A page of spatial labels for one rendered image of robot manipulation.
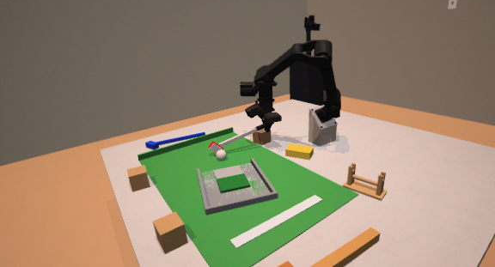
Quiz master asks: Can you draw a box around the blue putter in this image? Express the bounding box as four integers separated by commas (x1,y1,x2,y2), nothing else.
145,132,205,150

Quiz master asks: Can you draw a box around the white flat strip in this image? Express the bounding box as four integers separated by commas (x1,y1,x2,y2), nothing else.
230,195,323,249

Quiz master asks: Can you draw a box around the white golf ball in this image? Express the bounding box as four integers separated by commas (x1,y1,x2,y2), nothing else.
216,150,226,161

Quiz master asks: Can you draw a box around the green putting mat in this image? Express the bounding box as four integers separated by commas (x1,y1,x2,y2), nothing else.
140,132,359,267

